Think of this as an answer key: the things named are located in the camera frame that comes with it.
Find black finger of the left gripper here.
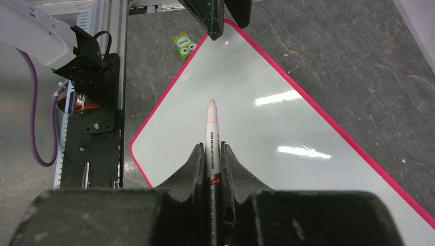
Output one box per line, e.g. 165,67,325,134
226,0,253,28
178,0,224,40

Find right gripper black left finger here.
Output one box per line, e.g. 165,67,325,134
154,143,205,245

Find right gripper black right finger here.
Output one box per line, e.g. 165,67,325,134
220,141,272,245

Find red capped whiteboard marker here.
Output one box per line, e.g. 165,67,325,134
204,99,224,245

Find white board with pink rim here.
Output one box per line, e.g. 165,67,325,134
130,19,434,245

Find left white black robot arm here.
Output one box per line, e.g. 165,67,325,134
1,1,252,103

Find small green eraser toy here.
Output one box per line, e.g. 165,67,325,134
172,32,197,61

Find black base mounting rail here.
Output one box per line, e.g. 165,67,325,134
60,53,123,189

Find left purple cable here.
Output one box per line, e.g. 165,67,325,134
15,47,70,168

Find white slotted cable duct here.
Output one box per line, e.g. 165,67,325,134
53,80,74,189

